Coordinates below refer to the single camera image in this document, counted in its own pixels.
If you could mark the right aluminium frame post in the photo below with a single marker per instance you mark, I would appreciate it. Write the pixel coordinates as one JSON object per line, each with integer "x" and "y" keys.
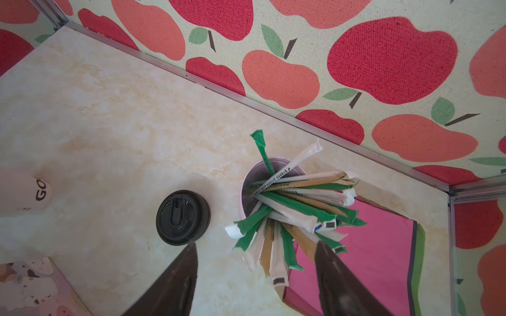
{"x": 482, "y": 190}

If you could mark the green straw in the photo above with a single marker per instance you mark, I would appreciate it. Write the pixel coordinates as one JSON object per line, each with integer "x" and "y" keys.
{"x": 258, "y": 137}

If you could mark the green napkin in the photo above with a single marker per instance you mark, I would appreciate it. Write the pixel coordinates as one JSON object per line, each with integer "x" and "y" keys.
{"x": 415, "y": 268}

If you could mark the pink napkin stack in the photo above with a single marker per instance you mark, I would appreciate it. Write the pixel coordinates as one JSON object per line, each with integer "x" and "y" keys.
{"x": 379, "y": 254}

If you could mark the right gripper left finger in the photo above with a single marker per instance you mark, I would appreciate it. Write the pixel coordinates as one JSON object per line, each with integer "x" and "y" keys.
{"x": 173, "y": 292}

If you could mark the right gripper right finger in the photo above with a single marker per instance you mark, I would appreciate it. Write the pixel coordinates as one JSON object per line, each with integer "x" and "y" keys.
{"x": 341, "y": 293}

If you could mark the animal print paper gift bag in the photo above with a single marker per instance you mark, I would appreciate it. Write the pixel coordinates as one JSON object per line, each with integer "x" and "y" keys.
{"x": 37, "y": 287}

